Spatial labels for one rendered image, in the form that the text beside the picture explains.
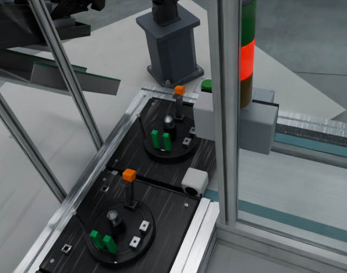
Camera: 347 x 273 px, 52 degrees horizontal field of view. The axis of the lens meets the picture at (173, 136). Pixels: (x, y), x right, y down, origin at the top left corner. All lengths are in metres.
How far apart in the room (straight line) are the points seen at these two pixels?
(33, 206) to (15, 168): 0.16
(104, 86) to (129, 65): 0.38
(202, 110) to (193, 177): 0.25
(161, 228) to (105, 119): 0.49
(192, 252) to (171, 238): 0.05
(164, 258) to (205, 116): 0.30
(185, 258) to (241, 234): 0.12
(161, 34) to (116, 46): 0.40
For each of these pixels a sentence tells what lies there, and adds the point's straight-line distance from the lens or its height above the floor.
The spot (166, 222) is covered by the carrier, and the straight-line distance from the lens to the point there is 0.73.
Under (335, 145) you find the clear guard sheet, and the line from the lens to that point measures 0.49.
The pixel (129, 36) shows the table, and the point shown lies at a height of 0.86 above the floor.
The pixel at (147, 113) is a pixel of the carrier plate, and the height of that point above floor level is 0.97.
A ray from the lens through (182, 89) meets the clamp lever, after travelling 0.82.
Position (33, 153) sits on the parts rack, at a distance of 0.75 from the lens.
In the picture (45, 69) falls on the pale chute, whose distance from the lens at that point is 0.79.
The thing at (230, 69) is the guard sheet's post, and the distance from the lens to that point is 0.42.
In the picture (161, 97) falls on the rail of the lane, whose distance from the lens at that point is 0.98.
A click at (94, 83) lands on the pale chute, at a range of 0.90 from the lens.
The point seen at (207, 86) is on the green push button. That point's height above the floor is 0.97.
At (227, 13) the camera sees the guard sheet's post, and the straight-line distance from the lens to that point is 0.38.
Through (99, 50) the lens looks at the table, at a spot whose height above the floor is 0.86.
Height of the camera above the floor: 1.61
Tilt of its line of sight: 48 degrees down
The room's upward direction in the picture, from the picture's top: 11 degrees counter-clockwise
